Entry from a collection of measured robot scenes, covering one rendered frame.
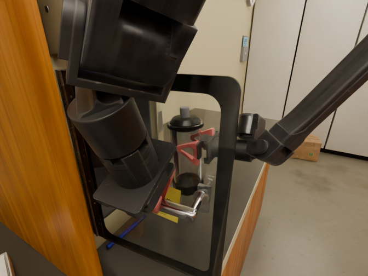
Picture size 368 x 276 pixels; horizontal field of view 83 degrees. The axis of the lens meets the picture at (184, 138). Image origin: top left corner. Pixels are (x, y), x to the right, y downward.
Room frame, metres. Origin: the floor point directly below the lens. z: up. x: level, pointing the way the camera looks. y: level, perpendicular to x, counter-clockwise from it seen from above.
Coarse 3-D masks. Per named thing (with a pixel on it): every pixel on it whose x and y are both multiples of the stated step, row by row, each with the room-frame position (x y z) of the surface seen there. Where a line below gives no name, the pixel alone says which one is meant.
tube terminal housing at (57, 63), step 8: (48, 48) 0.38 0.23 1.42; (56, 56) 0.39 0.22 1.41; (56, 64) 0.38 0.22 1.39; (64, 64) 0.40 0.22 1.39; (56, 80) 0.38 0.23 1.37; (64, 112) 0.38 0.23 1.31; (72, 144) 0.38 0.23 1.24; (96, 240) 0.38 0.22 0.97; (104, 240) 0.40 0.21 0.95; (96, 248) 0.38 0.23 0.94
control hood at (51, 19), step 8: (40, 0) 0.37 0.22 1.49; (48, 0) 0.36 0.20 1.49; (56, 0) 0.35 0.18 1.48; (40, 8) 0.37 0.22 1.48; (48, 8) 0.36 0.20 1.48; (56, 8) 0.35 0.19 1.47; (48, 16) 0.37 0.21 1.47; (56, 16) 0.36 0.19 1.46; (48, 24) 0.37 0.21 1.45; (56, 24) 0.36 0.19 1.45; (48, 32) 0.37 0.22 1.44; (56, 32) 0.36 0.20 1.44; (48, 40) 0.37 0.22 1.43; (56, 40) 0.36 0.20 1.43; (56, 48) 0.36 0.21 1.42
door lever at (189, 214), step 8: (200, 192) 0.27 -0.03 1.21; (168, 200) 0.25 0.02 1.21; (200, 200) 0.25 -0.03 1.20; (160, 208) 0.24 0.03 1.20; (168, 208) 0.24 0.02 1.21; (176, 208) 0.23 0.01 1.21; (184, 208) 0.23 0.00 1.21; (192, 208) 0.23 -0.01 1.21; (176, 216) 0.23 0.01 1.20; (184, 216) 0.23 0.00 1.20; (192, 216) 0.22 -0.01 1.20
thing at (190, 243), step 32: (192, 96) 0.28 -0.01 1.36; (224, 96) 0.26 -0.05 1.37; (160, 128) 0.30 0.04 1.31; (192, 128) 0.28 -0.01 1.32; (224, 128) 0.26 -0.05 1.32; (96, 160) 0.36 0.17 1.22; (192, 160) 0.28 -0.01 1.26; (224, 160) 0.26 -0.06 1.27; (192, 192) 0.27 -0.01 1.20; (224, 192) 0.25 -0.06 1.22; (128, 224) 0.33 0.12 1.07; (160, 224) 0.30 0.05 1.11; (192, 224) 0.27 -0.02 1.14; (224, 224) 0.25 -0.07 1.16; (160, 256) 0.30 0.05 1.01; (192, 256) 0.27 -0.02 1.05
